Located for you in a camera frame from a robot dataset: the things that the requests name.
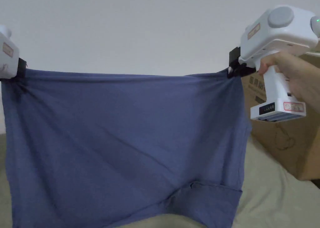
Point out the bed with beige sheet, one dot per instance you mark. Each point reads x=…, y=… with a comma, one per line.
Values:
x=270, y=195

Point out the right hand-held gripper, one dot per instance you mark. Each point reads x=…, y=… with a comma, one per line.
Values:
x=282, y=38

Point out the brown cardboard carton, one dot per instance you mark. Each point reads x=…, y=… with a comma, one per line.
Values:
x=287, y=143

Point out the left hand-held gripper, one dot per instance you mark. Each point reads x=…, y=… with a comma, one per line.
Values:
x=7, y=53

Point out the person's right hand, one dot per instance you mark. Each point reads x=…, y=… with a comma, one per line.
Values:
x=290, y=73

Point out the dark blue shirt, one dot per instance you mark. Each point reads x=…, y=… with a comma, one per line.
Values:
x=125, y=143

